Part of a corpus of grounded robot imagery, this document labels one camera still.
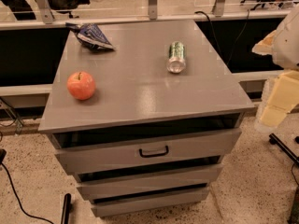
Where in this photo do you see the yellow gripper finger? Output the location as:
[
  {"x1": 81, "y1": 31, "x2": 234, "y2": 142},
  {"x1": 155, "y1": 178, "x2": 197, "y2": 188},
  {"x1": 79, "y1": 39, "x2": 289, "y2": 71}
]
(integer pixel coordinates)
[
  {"x1": 257, "y1": 70, "x2": 299, "y2": 129},
  {"x1": 251, "y1": 31, "x2": 276, "y2": 56}
]

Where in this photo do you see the green soda can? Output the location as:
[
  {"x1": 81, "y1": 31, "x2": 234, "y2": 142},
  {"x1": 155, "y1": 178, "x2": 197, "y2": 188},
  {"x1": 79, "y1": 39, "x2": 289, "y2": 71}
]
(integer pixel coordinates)
[{"x1": 166, "y1": 41, "x2": 186, "y2": 74}]

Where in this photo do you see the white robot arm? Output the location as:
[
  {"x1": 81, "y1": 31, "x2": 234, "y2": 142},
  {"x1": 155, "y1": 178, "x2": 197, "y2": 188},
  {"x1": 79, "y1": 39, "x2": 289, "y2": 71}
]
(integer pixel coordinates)
[{"x1": 252, "y1": 6, "x2": 299, "y2": 132}]

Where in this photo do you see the black chair base leg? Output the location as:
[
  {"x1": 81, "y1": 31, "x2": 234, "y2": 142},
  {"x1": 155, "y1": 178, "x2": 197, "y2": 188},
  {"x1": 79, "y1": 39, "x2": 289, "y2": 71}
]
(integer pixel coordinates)
[{"x1": 269, "y1": 133, "x2": 299, "y2": 166}]

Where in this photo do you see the grey drawer cabinet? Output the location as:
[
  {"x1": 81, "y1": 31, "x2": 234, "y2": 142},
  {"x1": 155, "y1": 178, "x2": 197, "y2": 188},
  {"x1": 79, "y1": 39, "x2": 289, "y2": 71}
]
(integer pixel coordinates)
[{"x1": 39, "y1": 21, "x2": 252, "y2": 217}]

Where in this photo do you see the blue chip bag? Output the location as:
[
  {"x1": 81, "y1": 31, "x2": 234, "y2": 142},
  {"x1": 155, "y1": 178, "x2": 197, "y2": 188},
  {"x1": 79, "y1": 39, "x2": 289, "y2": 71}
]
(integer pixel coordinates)
[{"x1": 65, "y1": 23, "x2": 114, "y2": 51}]

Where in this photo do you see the red apple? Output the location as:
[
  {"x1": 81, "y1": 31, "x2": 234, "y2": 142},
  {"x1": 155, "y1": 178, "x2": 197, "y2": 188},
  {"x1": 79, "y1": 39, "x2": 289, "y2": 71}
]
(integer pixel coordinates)
[{"x1": 66, "y1": 71, "x2": 95, "y2": 100}]

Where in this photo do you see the black stand leg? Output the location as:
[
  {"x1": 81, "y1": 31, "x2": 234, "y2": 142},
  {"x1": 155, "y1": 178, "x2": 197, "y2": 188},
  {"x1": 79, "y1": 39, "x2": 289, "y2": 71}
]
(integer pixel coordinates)
[{"x1": 61, "y1": 193, "x2": 71, "y2": 224}]

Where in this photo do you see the black hanging cable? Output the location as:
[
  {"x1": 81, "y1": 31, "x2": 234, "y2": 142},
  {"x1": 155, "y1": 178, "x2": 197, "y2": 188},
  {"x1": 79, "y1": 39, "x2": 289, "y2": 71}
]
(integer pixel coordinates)
[{"x1": 194, "y1": 9, "x2": 251, "y2": 66}]

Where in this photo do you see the black drawer handle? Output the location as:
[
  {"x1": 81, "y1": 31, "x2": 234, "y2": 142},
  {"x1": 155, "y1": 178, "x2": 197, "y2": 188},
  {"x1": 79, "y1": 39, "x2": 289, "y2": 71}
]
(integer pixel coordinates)
[{"x1": 138, "y1": 146, "x2": 169, "y2": 159}]

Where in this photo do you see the black floor cable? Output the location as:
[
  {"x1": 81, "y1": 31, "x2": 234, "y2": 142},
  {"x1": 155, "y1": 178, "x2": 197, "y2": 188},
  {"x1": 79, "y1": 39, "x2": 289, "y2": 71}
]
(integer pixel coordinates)
[{"x1": 0, "y1": 148, "x2": 55, "y2": 224}]

